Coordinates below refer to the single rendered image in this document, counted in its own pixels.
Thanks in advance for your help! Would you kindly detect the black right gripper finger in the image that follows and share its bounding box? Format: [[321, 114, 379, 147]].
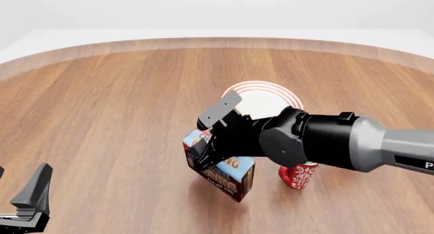
[[193, 134, 222, 173], [189, 141, 207, 158]]

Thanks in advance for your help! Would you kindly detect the small flat plate on stalk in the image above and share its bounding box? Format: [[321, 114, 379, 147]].
[[197, 90, 243, 131]]

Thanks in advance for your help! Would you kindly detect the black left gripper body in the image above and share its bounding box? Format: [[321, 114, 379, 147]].
[[0, 206, 51, 234]]

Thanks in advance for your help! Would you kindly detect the red patterned mug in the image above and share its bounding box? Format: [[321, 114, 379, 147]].
[[278, 161, 321, 191]]

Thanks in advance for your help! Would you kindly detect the white plate with red rings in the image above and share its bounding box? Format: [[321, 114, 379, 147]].
[[220, 80, 304, 121]]

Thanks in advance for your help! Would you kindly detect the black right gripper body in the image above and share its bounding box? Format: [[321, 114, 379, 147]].
[[207, 109, 269, 165]]

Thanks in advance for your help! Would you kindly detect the chocolate pudding box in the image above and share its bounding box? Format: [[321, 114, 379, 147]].
[[182, 128, 256, 203]]

